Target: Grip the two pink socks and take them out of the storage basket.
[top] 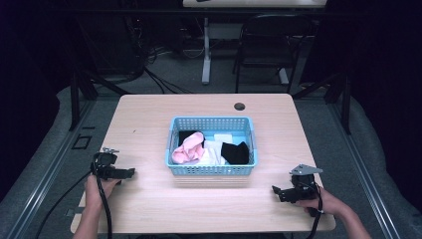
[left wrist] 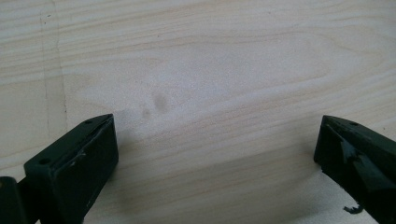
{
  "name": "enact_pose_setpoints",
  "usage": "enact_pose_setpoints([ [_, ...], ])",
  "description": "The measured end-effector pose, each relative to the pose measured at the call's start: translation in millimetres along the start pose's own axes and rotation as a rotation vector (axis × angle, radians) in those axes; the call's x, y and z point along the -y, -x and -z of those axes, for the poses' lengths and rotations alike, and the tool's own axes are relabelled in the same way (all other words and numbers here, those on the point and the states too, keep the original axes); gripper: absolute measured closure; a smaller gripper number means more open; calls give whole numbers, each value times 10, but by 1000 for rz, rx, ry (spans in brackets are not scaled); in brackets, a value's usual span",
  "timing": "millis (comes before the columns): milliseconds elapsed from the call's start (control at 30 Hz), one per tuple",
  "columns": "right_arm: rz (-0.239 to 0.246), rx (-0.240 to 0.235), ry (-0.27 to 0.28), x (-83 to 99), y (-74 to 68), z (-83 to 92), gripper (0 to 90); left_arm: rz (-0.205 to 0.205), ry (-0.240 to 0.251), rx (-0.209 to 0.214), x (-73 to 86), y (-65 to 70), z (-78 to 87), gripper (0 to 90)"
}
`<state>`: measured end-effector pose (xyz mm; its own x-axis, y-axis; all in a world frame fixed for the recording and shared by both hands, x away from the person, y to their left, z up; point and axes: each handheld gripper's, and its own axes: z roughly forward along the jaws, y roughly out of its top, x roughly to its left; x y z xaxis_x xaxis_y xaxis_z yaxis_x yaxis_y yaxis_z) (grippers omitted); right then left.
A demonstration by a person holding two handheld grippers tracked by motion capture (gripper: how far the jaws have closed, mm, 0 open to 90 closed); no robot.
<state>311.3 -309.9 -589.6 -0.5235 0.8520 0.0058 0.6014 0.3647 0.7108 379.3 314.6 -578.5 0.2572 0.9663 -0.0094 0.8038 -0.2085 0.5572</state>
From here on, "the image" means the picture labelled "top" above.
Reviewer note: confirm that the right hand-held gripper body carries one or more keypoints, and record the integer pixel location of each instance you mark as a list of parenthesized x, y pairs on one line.
[(303, 182)]

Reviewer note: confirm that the black folding chair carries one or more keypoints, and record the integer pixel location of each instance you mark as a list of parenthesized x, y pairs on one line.
[(265, 40)]

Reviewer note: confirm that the blue plastic basket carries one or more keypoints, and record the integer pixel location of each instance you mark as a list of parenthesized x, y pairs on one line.
[(212, 124)]

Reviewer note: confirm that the person's left hand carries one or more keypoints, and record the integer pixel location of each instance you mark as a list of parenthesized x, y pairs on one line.
[(96, 192)]

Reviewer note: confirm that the black sock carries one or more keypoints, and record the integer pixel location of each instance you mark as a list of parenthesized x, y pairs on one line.
[(184, 135), (235, 153)]

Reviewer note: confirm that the person's right hand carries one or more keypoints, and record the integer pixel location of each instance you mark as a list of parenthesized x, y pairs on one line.
[(326, 203)]

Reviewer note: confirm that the aluminium floor rail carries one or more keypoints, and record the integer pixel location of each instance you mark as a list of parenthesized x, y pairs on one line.
[(365, 179), (43, 186)]

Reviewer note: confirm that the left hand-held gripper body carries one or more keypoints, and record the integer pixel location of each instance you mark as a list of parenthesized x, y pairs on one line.
[(105, 162)]

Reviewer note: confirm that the black metal stand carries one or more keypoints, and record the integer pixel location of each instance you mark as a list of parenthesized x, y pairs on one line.
[(345, 99), (75, 96)]

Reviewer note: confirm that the pink sock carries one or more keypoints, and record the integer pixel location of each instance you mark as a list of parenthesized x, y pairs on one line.
[(189, 149)]

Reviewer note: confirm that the white sock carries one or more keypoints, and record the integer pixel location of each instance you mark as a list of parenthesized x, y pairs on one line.
[(211, 154)]

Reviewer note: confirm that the white desk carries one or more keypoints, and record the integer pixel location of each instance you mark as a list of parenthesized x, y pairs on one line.
[(253, 3)]

